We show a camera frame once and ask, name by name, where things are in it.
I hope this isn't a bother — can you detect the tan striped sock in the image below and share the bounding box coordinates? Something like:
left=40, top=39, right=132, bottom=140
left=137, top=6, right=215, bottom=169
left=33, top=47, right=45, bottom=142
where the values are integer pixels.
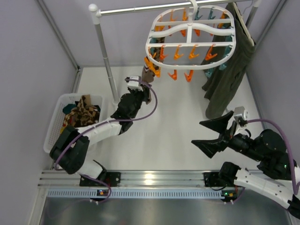
left=142, top=65, right=155, bottom=105

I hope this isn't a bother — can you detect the brown tan argyle sock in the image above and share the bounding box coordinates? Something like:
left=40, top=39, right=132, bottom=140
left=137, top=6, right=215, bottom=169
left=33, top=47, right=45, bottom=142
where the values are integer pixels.
left=63, top=94, right=100, bottom=128

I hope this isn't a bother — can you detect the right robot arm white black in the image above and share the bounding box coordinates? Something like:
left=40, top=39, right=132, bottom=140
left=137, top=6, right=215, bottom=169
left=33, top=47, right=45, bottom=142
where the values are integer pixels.
left=191, top=111, right=300, bottom=218

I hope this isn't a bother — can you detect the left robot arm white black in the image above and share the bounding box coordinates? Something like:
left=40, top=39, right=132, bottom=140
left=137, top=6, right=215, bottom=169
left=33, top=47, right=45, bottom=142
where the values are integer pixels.
left=50, top=83, right=151, bottom=180

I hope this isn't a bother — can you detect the pile of socks in basket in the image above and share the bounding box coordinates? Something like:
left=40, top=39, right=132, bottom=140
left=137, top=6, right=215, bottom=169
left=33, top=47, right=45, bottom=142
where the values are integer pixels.
left=60, top=94, right=102, bottom=136

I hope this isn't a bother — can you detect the white oval clip hanger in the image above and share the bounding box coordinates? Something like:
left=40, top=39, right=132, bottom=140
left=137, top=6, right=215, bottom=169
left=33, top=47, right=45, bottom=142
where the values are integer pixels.
left=144, top=0, right=236, bottom=82

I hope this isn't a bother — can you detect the white clothes hanger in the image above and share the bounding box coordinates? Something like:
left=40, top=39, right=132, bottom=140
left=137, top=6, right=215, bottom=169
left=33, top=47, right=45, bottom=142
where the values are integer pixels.
left=233, top=2, right=255, bottom=46

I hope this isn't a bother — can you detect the olive green hanging garment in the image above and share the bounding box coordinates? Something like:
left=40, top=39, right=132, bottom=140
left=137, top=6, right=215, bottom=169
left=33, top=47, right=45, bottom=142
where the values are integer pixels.
left=202, top=3, right=255, bottom=119

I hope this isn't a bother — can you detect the white laundry basket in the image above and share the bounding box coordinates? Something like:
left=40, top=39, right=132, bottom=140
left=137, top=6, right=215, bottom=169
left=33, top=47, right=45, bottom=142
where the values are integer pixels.
left=43, top=93, right=107, bottom=154

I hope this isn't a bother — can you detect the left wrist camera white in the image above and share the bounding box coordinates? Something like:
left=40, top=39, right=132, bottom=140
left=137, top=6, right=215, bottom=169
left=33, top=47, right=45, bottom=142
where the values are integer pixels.
left=125, top=75, right=143, bottom=91

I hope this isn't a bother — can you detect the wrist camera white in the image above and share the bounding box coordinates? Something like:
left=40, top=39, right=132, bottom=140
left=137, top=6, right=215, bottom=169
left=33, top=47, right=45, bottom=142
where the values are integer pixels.
left=233, top=106, right=248, bottom=135
left=125, top=75, right=143, bottom=91

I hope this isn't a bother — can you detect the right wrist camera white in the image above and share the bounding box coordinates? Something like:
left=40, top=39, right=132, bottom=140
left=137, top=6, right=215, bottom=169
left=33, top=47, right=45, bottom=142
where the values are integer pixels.
left=233, top=106, right=248, bottom=135

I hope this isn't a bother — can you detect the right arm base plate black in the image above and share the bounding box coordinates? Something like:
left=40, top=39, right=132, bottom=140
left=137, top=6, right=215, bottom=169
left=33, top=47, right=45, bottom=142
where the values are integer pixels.
left=203, top=171, right=235, bottom=188

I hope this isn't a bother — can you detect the aluminium mounting rail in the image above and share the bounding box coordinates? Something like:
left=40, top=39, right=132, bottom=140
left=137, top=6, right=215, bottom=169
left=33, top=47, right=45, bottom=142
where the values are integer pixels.
left=38, top=170, right=217, bottom=188

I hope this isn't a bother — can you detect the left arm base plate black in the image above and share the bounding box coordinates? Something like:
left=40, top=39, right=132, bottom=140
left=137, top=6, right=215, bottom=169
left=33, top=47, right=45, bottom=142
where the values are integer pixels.
left=79, top=172, right=121, bottom=187

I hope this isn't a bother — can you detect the clothes rack metal frame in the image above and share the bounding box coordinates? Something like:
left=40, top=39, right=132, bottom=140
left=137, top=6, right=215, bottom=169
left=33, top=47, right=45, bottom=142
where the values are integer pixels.
left=88, top=0, right=262, bottom=106

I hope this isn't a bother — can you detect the slotted cable duct grey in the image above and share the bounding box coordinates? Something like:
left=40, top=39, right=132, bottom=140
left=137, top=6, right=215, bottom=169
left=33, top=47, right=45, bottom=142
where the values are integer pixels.
left=47, top=188, right=225, bottom=199

